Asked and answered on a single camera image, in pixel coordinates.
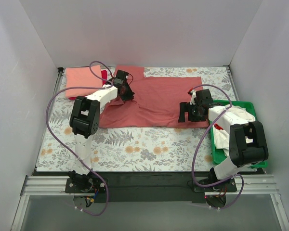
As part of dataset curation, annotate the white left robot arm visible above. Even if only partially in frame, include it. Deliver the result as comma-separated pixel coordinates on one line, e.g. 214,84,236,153
68,70,134,193

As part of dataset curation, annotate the folded crimson red t shirt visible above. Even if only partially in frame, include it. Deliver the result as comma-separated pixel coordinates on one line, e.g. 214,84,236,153
68,69,108,101

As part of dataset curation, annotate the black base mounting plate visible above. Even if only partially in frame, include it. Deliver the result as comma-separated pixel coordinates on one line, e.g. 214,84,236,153
65,172,237,203

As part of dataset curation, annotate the floral patterned table mat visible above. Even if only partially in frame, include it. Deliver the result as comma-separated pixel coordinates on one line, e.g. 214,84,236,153
36,67,236,172

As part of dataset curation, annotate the folded salmon pink t shirt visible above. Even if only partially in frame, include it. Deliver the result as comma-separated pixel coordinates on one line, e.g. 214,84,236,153
65,65,104,99

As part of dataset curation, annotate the dusty rose t shirt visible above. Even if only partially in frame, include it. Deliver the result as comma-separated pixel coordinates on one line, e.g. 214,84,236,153
100,65,209,128

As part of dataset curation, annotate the white t shirt red print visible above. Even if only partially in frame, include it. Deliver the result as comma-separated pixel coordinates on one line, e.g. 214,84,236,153
212,106,256,156

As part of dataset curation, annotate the green plastic tray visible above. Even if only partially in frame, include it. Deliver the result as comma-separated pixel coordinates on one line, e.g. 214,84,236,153
210,101,268,168

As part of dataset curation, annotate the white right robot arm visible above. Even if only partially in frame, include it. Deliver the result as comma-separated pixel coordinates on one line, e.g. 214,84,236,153
178,87,269,191

